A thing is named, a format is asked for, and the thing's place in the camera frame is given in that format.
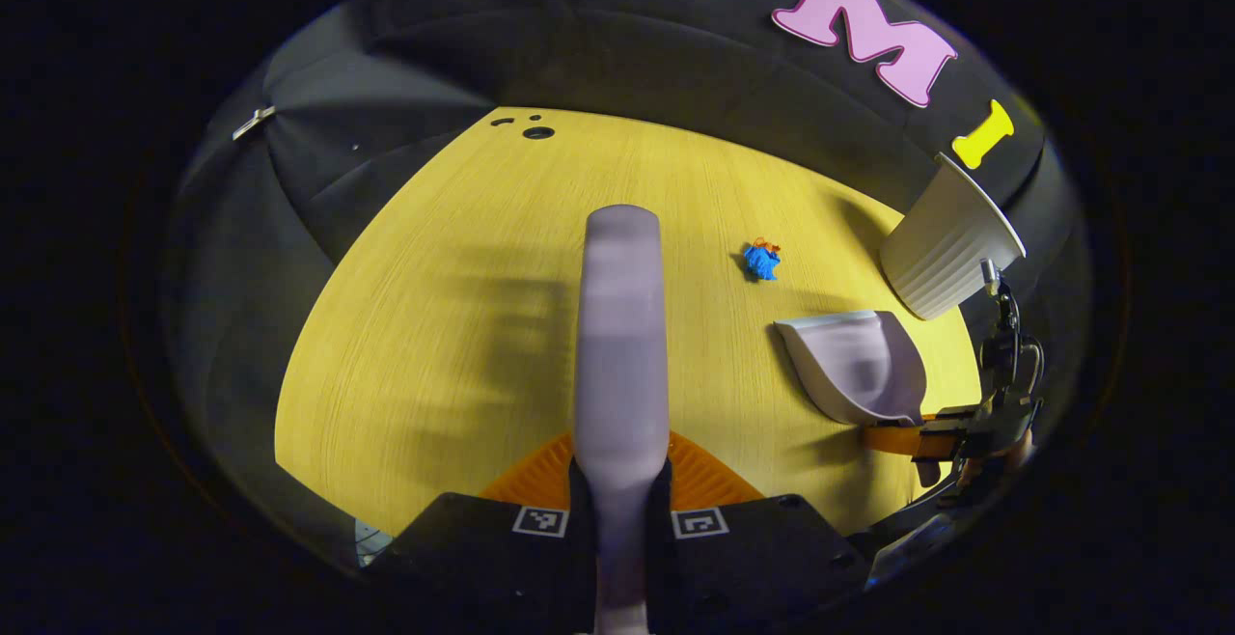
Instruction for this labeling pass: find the black backdrop cloth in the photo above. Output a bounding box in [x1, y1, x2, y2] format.
[164, 0, 1091, 559]

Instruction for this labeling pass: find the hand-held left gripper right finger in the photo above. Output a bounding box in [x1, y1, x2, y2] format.
[648, 430, 874, 631]

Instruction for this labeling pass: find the small pink broom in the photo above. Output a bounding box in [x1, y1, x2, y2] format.
[574, 205, 672, 635]

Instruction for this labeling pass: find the white ribbed garbage bin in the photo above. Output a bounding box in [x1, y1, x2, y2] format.
[879, 152, 1027, 321]

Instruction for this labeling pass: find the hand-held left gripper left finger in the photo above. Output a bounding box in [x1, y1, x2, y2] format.
[371, 430, 594, 631]

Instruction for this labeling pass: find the silver cloth clip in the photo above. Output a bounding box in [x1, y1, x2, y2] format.
[232, 106, 277, 141]

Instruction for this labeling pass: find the pink dustpan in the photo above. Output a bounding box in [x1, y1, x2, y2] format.
[774, 311, 944, 489]

